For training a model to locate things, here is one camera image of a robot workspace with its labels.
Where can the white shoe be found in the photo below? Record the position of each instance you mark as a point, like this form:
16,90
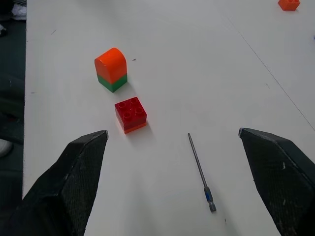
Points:
19,11
5,147

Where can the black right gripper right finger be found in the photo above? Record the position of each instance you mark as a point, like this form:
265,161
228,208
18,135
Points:
275,177

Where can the thin orange toy block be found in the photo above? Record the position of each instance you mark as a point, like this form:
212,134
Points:
135,128

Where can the orange studded toy block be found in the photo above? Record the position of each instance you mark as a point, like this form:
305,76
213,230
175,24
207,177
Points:
289,4

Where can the orange rounded toy block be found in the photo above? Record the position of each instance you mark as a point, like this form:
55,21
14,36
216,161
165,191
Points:
110,64

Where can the red studded toy block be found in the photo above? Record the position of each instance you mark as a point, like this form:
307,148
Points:
130,113

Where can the green toy block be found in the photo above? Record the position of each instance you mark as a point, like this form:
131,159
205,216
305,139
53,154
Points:
115,84

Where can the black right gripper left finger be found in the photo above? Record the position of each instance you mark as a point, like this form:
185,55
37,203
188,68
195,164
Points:
61,191

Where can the long metal screwdriver bit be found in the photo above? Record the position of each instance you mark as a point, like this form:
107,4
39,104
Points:
198,162

